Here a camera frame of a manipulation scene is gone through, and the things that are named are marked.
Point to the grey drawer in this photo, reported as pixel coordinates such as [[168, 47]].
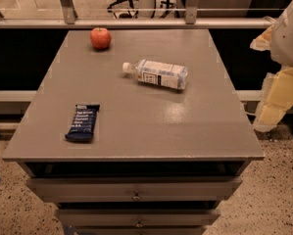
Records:
[[129, 189], [137, 218]]

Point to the dark blue snack bar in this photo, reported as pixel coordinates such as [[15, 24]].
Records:
[[83, 124]]

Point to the top grey drawer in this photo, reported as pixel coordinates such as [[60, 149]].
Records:
[[129, 189]]

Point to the grey metal railing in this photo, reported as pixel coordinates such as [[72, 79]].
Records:
[[64, 14]]

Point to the red apple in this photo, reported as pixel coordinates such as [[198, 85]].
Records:
[[100, 38]]

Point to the black office chair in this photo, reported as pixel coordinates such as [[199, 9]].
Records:
[[132, 9]]

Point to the clear blue-label plastic bottle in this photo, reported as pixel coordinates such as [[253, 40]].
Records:
[[157, 73]]

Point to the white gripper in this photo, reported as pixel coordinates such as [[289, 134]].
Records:
[[289, 43]]

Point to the grey drawer cabinet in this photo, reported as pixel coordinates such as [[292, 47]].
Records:
[[141, 130]]

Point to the lower grey drawer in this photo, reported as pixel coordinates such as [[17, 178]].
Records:
[[137, 218]]

